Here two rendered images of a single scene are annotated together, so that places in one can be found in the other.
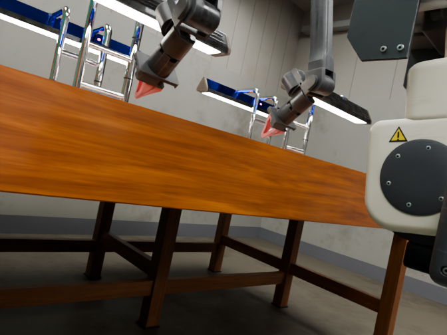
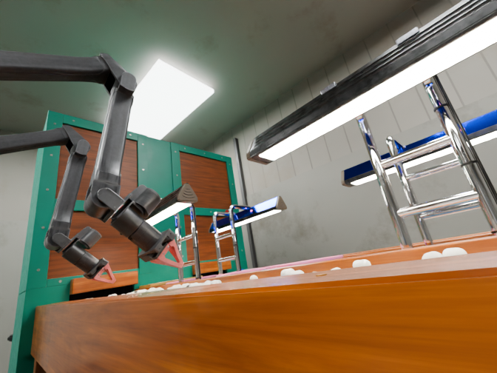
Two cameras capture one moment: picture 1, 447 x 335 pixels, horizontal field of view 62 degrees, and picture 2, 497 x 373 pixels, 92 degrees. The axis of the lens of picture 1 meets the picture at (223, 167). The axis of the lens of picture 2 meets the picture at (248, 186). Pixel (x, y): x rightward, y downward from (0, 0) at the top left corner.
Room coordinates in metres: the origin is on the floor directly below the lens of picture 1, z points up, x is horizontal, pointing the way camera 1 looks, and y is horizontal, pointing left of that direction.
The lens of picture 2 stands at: (1.37, -0.78, 0.78)
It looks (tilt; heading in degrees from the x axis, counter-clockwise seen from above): 18 degrees up; 85
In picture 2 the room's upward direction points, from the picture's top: 9 degrees counter-clockwise
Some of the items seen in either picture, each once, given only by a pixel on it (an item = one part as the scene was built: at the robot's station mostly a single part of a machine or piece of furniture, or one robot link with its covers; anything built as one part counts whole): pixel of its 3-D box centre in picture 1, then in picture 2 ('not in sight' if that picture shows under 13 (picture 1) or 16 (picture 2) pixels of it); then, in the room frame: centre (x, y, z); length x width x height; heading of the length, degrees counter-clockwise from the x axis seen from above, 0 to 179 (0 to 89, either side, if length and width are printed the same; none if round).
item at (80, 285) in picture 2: not in sight; (106, 281); (0.68, 0.60, 0.83); 0.30 x 0.06 x 0.07; 42
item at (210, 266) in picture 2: not in sight; (212, 266); (1.18, 1.05, 0.83); 0.30 x 0.06 x 0.07; 42
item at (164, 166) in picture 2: not in sight; (149, 209); (0.75, 1.07, 1.32); 1.36 x 0.55 x 0.95; 42
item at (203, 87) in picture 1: (245, 100); (426, 147); (2.08, -0.04, 1.08); 0.62 x 0.08 x 0.07; 132
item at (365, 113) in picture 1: (332, 100); (367, 82); (1.66, -0.41, 1.08); 0.62 x 0.08 x 0.07; 132
